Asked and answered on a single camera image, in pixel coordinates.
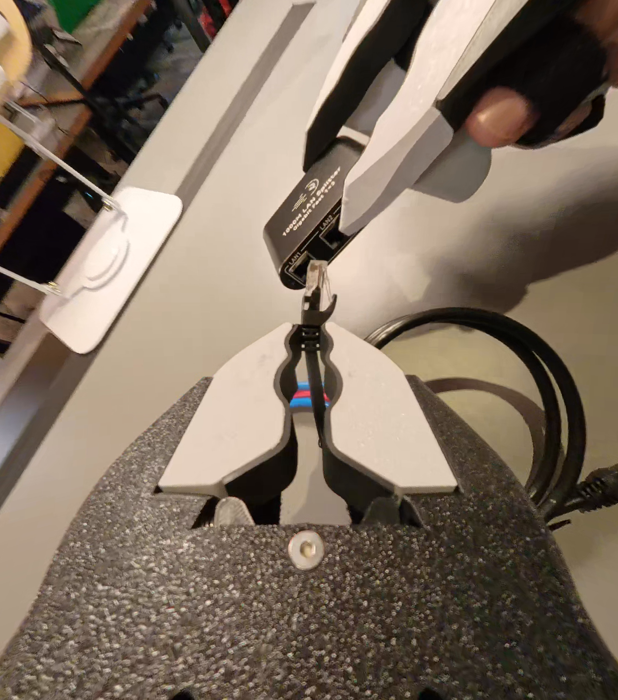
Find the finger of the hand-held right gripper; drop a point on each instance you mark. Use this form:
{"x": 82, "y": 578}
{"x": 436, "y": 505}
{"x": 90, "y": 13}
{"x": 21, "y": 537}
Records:
{"x": 418, "y": 142}
{"x": 369, "y": 66}

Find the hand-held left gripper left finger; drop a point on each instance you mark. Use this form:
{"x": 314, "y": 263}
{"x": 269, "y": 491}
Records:
{"x": 227, "y": 432}

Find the wooden work table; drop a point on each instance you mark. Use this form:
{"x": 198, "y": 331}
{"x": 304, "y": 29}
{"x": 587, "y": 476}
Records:
{"x": 58, "y": 164}

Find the black ethernet adapter hub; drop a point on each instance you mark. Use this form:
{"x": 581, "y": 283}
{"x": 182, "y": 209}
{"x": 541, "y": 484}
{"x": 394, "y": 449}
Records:
{"x": 309, "y": 208}

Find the person's right hand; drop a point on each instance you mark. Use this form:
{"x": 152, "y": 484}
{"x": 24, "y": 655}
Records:
{"x": 500, "y": 115}

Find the instruction sheet on stand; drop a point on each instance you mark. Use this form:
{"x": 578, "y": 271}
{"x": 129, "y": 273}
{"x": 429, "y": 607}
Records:
{"x": 112, "y": 263}

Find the green box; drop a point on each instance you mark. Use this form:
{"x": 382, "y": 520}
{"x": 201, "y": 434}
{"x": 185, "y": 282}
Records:
{"x": 74, "y": 11}

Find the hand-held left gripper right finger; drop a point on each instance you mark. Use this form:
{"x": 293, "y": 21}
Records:
{"x": 391, "y": 432}

